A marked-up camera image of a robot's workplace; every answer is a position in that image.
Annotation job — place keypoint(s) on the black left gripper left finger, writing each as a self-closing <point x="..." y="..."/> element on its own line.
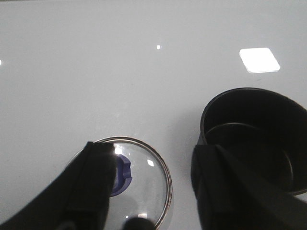
<point x="60" y="191"/>

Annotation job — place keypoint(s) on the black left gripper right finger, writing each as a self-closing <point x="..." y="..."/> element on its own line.
<point x="232" y="197"/>

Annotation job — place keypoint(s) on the glass lid with blue knob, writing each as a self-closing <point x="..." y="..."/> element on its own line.
<point x="124" y="185"/>

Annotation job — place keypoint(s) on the dark blue saucepan purple handle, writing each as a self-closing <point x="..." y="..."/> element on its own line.
<point x="265" y="130"/>

